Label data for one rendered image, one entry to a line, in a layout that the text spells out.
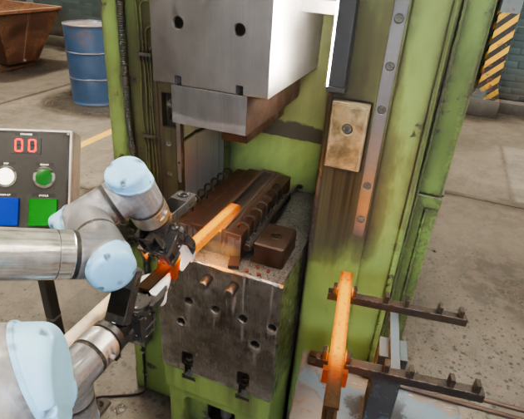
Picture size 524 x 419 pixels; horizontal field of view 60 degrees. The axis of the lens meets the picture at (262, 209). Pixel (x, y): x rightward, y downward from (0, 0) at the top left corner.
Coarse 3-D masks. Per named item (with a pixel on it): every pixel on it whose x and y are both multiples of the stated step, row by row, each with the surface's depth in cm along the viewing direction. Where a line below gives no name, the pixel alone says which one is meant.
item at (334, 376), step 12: (348, 276) 110; (348, 288) 106; (348, 300) 102; (336, 312) 98; (348, 312) 99; (336, 324) 95; (336, 336) 92; (336, 348) 89; (336, 360) 86; (324, 372) 84; (336, 372) 82; (348, 372) 83; (336, 384) 80; (324, 396) 83; (336, 396) 78; (324, 408) 80; (336, 408) 76
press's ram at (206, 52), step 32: (160, 0) 100; (192, 0) 98; (224, 0) 95; (256, 0) 93; (288, 0) 99; (320, 0) 106; (160, 32) 104; (192, 32) 101; (224, 32) 98; (256, 32) 96; (288, 32) 104; (320, 32) 130; (160, 64) 107; (192, 64) 104; (224, 64) 101; (256, 64) 99; (288, 64) 109; (256, 96) 102
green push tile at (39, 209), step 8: (32, 200) 121; (40, 200) 122; (48, 200) 122; (56, 200) 122; (32, 208) 121; (40, 208) 122; (48, 208) 122; (56, 208) 122; (32, 216) 121; (40, 216) 122; (48, 216) 122; (32, 224) 121; (40, 224) 122
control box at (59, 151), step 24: (0, 144) 122; (24, 144) 122; (48, 144) 123; (72, 144) 124; (0, 168) 121; (24, 168) 122; (48, 168) 122; (72, 168) 124; (0, 192) 122; (24, 192) 122; (48, 192) 123; (72, 192) 125; (24, 216) 122
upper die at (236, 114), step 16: (176, 96) 110; (192, 96) 108; (208, 96) 106; (224, 96) 105; (240, 96) 103; (272, 96) 119; (288, 96) 132; (176, 112) 112; (192, 112) 110; (208, 112) 108; (224, 112) 107; (240, 112) 105; (256, 112) 111; (272, 112) 122; (208, 128) 110; (224, 128) 109; (240, 128) 107
